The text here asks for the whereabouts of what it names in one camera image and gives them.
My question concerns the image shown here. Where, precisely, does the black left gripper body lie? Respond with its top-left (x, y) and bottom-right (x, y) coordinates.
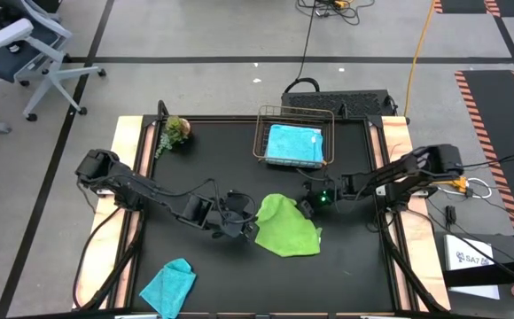
top-left (214, 190), bottom-right (259, 240)

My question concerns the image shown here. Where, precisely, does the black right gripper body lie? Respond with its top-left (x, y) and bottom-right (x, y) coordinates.
top-left (303, 178), bottom-right (343, 210)

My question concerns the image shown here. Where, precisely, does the green microfiber towel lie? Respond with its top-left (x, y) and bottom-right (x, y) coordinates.
top-left (253, 192), bottom-right (323, 259)

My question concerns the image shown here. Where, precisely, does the light blue microfiber towel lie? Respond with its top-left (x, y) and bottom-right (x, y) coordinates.
top-left (265, 123), bottom-right (325, 168)

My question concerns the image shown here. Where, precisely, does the teal microfiber towel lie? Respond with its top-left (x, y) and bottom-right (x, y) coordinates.
top-left (139, 257), bottom-right (198, 319)

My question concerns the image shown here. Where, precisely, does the wooden side board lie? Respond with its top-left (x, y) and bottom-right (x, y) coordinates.
top-left (370, 115), bottom-right (453, 312)
top-left (71, 115), bottom-right (156, 310)

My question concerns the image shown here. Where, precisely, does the black perforated computer case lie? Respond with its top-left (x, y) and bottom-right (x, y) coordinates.
top-left (282, 89), bottom-right (394, 119)

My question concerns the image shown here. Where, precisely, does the small potted green plant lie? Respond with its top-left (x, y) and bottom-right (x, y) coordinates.
top-left (153, 114), bottom-right (193, 160)

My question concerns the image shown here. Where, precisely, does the yellow plug adapter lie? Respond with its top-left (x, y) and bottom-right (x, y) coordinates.
top-left (441, 175), bottom-right (470, 195)

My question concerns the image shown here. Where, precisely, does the white printed paper box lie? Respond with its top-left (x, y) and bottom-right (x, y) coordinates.
top-left (442, 233), bottom-right (502, 301)

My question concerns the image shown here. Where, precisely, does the black metal beam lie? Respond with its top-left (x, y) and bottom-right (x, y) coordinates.
top-left (441, 258), bottom-right (514, 289)

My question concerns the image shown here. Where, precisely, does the grey office chair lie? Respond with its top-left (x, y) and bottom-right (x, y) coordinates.
top-left (0, 0), bottom-right (108, 122)

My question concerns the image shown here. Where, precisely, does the gold wire basket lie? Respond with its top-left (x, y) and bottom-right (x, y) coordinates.
top-left (252, 105), bottom-right (336, 168)

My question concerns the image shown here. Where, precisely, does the black hanging power cable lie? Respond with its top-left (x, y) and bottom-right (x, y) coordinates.
top-left (283, 0), bottom-right (323, 95)

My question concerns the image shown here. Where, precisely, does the black frame strut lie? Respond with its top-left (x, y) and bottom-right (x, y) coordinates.
top-left (383, 207), bottom-right (447, 314)
top-left (79, 207), bottom-right (148, 311)

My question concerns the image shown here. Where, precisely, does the black frame post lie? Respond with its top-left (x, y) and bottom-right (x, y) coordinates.
top-left (156, 98), bottom-right (172, 129)

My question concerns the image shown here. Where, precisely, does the white cable loop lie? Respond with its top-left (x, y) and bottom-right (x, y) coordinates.
top-left (465, 176), bottom-right (494, 200)

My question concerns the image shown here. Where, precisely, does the black supply cable loop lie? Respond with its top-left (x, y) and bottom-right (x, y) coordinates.
top-left (71, 204), bottom-right (128, 310)

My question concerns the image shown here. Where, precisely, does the yellow power cable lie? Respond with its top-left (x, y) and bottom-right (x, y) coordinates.
top-left (402, 0), bottom-right (439, 118)

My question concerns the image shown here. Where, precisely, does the tangled floor cable bundle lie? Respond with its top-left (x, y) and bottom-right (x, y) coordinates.
top-left (296, 0), bottom-right (377, 27)

